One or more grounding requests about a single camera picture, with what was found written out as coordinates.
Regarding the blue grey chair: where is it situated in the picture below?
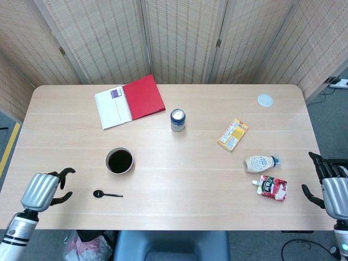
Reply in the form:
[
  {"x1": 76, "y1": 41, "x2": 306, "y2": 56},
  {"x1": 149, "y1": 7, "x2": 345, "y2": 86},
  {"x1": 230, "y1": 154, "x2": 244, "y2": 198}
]
[{"x1": 113, "y1": 230, "x2": 231, "y2": 261}]

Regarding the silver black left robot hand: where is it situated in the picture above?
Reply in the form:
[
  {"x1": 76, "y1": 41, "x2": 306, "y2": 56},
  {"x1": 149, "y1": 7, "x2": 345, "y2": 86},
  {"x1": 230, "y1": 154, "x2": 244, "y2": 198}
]
[{"x1": 20, "y1": 167, "x2": 77, "y2": 213}]

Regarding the white power strip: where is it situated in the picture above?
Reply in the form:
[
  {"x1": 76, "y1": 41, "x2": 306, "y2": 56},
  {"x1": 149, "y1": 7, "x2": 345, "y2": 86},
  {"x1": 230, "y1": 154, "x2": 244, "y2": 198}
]
[{"x1": 328, "y1": 78, "x2": 348, "y2": 90}]

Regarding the black spoon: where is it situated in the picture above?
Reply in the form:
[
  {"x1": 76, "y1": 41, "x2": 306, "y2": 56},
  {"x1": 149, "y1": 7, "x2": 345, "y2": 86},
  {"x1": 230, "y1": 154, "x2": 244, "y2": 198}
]
[{"x1": 92, "y1": 189, "x2": 124, "y2": 198}]

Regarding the woven folding screen panel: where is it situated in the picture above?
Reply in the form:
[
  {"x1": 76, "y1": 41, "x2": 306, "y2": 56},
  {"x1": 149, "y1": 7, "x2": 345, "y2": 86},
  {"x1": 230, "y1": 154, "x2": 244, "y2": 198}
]
[
  {"x1": 0, "y1": 53, "x2": 36, "y2": 122},
  {"x1": 205, "y1": 0, "x2": 301, "y2": 84},
  {"x1": 140, "y1": 0, "x2": 228, "y2": 84},
  {"x1": 0, "y1": 0, "x2": 88, "y2": 85},
  {"x1": 32, "y1": 0, "x2": 152, "y2": 85},
  {"x1": 257, "y1": 0, "x2": 348, "y2": 101}
]

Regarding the black floor cable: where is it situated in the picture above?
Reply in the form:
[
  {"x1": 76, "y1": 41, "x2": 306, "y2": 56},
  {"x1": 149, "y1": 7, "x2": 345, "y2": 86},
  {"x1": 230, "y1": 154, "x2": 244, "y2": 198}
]
[{"x1": 281, "y1": 238, "x2": 341, "y2": 261}]

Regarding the white bowl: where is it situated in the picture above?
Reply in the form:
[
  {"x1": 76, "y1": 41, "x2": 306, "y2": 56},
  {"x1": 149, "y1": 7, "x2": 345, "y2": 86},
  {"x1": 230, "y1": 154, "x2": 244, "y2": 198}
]
[{"x1": 105, "y1": 147, "x2": 134, "y2": 175}]

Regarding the cream squeeze bottle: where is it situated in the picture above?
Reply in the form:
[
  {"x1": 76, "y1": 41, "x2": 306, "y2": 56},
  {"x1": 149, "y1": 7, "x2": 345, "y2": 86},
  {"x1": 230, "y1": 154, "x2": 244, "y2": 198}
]
[{"x1": 242, "y1": 154, "x2": 283, "y2": 173}]

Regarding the white round table cap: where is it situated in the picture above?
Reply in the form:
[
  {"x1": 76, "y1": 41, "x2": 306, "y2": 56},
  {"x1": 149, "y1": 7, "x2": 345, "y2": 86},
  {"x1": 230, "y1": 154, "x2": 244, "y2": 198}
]
[{"x1": 257, "y1": 94, "x2": 274, "y2": 107}]

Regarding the yellow cardboard box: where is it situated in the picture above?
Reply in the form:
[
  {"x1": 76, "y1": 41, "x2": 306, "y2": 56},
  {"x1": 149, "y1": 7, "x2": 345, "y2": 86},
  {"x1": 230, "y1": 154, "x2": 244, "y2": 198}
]
[{"x1": 216, "y1": 117, "x2": 249, "y2": 153}]

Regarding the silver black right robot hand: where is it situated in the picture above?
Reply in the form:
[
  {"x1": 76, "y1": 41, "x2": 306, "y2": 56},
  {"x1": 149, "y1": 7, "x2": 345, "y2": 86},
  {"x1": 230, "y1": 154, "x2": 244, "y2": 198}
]
[{"x1": 301, "y1": 151, "x2": 348, "y2": 220}]

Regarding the red spiral notebook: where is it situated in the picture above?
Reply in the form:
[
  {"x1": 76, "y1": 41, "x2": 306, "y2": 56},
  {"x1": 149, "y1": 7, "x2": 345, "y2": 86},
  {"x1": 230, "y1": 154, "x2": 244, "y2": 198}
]
[{"x1": 94, "y1": 74, "x2": 166, "y2": 131}]

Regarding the blue white drink can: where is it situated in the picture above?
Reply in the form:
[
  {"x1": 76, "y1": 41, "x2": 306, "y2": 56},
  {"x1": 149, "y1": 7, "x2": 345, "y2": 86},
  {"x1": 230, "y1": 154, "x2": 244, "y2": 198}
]
[{"x1": 170, "y1": 108, "x2": 187, "y2": 133}]

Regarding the translucent plastic bag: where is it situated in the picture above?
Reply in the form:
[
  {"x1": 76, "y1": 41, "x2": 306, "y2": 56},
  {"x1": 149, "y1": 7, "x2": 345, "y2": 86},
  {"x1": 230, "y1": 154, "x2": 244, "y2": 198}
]
[{"x1": 62, "y1": 230, "x2": 114, "y2": 261}]

